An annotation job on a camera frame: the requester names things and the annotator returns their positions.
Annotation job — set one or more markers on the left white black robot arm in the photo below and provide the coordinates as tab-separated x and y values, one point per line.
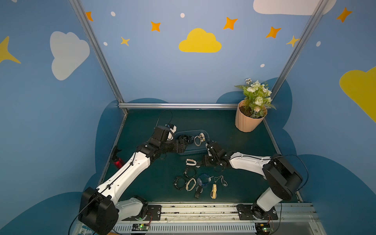
101	208

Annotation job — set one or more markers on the horizontal aluminium frame bar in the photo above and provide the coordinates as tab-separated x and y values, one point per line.
180	106

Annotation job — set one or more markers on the small black watch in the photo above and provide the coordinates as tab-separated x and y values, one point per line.
190	140

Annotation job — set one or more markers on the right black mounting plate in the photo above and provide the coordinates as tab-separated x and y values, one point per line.
245	212

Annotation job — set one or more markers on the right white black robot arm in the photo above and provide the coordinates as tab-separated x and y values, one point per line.
282	178

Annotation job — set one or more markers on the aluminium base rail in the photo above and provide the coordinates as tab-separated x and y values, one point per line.
201	218

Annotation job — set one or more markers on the tan small watch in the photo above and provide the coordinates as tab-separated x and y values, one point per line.
202	137

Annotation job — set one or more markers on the white artificial flower plant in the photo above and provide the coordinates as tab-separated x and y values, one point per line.
257	99

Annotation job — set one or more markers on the black round watch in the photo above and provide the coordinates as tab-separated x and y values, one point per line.
189	172

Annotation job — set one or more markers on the peach ribbed flower pot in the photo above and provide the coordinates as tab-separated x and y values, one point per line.
244	123

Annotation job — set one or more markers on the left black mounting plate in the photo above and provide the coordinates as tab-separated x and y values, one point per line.
152	212

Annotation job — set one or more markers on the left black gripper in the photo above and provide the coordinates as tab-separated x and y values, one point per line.
181	145

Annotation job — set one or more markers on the blue plastic storage box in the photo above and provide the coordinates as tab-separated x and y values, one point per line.
192	148

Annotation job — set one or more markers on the cream band watch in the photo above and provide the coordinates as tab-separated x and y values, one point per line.
190	185

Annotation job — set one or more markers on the black mounting plate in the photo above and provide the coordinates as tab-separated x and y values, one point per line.
245	212
152	212

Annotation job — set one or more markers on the left green circuit board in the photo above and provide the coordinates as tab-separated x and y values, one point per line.
140	227

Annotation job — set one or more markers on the silver chain watch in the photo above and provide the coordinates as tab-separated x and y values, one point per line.
221	180

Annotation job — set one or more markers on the right aluminium frame post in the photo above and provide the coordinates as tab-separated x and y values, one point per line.
299	46

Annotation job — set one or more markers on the beige oval band watch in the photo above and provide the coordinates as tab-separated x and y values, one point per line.
197	141

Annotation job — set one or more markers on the right green circuit board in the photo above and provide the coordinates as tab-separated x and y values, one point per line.
263	229

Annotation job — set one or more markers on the black strap watch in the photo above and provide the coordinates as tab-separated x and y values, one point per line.
200	164
198	192

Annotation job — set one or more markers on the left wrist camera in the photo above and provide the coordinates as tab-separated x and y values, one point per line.
172	129

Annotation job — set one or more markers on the blue translucent watch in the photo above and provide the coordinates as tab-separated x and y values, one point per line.
204	179

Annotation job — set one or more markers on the green circuit board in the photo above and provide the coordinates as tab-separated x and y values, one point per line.
263	229
140	227

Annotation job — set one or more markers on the left aluminium frame post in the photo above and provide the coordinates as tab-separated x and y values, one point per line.
85	23

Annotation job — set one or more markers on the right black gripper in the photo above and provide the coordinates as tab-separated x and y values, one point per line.
210	149

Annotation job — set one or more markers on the aluminium frame post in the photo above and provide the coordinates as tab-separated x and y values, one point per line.
85	23
299	46

